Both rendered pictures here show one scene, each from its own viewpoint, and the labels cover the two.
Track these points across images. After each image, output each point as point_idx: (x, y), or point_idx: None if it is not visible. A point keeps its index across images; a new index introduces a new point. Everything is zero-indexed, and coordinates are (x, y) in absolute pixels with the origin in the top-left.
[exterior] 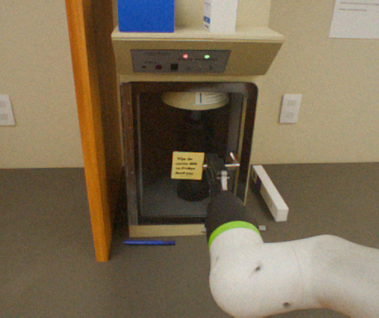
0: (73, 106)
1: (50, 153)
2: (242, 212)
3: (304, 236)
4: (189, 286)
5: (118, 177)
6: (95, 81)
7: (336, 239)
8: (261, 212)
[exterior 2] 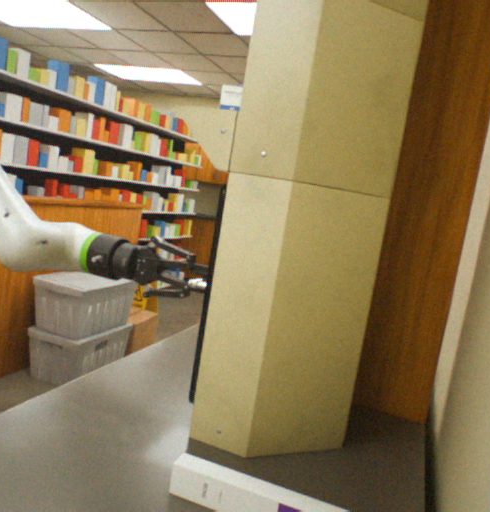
0: (457, 314)
1: (440, 373)
2: (108, 237)
3: (113, 485)
4: (152, 378)
5: (367, 392)
6: None
7: (28, 212)
8: None
